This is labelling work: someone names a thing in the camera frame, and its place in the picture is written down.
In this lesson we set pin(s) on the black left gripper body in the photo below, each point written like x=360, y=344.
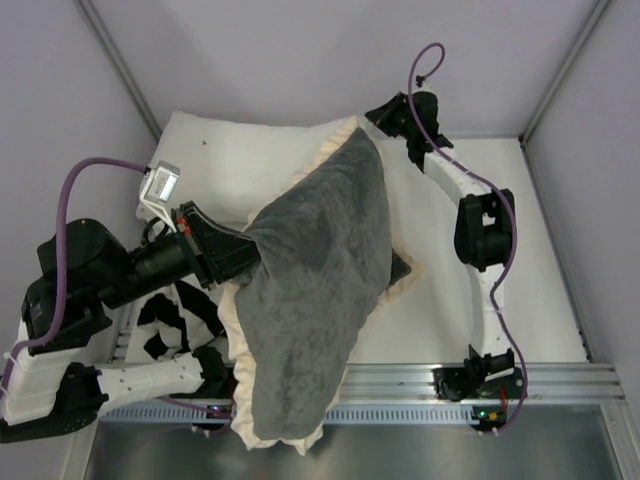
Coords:
x=198, y=245

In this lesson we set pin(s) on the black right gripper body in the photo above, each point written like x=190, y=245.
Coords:
x=392, y=118

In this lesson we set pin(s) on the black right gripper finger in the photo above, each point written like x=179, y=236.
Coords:
x=394, y=130
x=383, y=116

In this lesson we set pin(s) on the grey plush cream-frilled pillowcase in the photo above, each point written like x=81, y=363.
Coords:
x=328, y=261

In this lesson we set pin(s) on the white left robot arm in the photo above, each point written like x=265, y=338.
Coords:
x=86, y=273

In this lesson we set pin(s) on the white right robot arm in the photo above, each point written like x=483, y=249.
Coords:
x=485, y=242

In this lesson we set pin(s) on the white plain pillow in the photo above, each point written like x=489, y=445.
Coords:
x=231, y=170

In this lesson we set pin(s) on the black white striped cloth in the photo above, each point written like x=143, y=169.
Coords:
x=172, y=321

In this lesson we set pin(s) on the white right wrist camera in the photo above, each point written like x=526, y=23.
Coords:
x=422, y=86

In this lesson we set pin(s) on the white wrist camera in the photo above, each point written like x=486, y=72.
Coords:
x=422, y=86
x=157, y=188

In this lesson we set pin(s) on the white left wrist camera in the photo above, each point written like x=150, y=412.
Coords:
x=157, y=188

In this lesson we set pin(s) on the right corner aluminium post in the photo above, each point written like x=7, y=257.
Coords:
x=576, y=49

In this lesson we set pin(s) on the corner aluminium post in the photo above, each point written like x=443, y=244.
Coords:
x=105, y=41
x=576, y=49

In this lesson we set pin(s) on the left corner aluminium post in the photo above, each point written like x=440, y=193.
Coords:
x=105, y=41

